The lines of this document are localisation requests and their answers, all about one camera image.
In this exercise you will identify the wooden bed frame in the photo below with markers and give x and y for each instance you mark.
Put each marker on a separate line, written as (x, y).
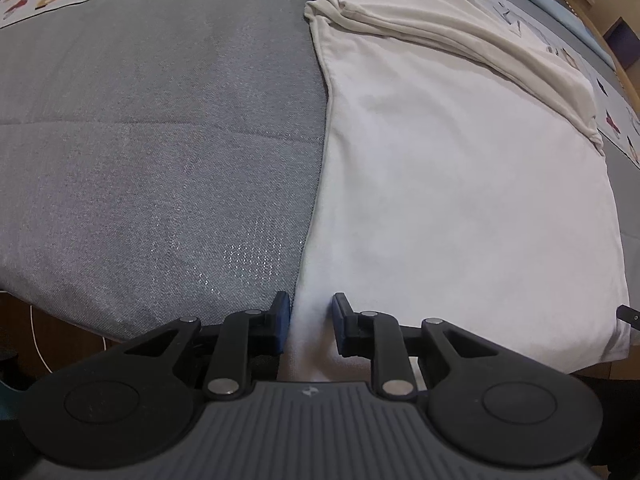
(622, 77)

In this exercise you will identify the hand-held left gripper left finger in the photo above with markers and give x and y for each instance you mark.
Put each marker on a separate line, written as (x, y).
(283, 322)

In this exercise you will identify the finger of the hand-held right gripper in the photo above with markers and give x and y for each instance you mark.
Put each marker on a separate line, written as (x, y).
(631, 317)

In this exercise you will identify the white short-sleeved shirt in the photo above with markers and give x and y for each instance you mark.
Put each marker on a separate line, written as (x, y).
(450, 185)

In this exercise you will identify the purple box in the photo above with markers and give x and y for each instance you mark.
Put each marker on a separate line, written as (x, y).
(625, 42)

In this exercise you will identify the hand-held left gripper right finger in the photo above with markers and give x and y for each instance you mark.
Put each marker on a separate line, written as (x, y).
(340, 325)

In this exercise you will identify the grey printed bed sheet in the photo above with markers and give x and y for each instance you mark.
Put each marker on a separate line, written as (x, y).
(150, 135)

